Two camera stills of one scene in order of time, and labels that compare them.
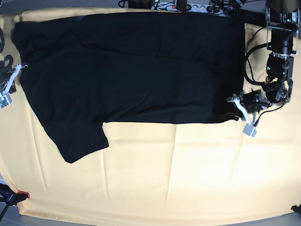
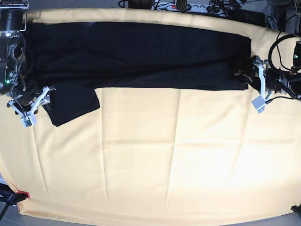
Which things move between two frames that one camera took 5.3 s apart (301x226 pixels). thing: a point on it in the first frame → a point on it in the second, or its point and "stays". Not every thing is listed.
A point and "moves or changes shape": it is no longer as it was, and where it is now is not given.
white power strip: (195, 7) stays
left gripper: (11, 87) → (27, 99)
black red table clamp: (11, 197) stays
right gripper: (252, 102) → (265, 80)
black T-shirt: (83, 70) moves or changes shape
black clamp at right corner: (297, 209) stays
